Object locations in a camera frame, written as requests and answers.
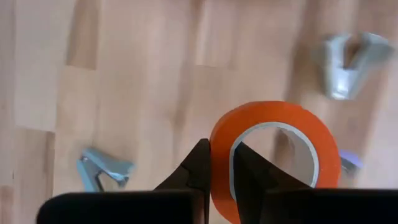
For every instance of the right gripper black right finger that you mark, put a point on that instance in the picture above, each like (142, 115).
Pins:
(264, 193)

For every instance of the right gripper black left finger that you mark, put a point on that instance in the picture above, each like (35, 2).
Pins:
(192, 177)

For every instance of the orange tape roll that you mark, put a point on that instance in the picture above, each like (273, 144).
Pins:
(248, 118)

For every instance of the light blue staple remover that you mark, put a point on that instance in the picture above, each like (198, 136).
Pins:
(109, 166)

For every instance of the purple staple remover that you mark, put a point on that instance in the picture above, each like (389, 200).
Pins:
(349, 157)

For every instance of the grey-blue staple remover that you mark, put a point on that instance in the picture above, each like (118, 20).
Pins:
(339, 77)

